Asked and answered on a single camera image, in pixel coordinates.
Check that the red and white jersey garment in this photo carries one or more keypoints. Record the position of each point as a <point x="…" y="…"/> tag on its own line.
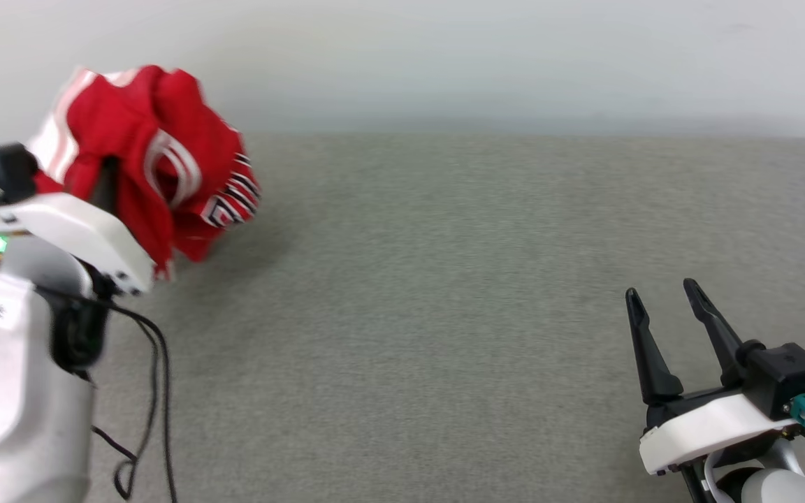
<point x="130" y="133"/>

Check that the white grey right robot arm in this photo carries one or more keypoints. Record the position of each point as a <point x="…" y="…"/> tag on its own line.
<point x="773" y="485"/>

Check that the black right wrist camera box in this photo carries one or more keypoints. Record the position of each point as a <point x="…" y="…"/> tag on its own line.
<point x="787" y="377"/>

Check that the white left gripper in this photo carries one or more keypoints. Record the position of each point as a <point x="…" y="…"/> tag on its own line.
<point x="74" y="227"/>

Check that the grey fabric sofa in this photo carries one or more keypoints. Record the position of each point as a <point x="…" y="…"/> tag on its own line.
<point x="444" y="314"/>

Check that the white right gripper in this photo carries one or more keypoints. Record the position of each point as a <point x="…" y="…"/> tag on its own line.
<point x="703" y="426"/>

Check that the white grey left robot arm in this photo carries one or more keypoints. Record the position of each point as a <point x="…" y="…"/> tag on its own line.
<point x="11" y="377"/>

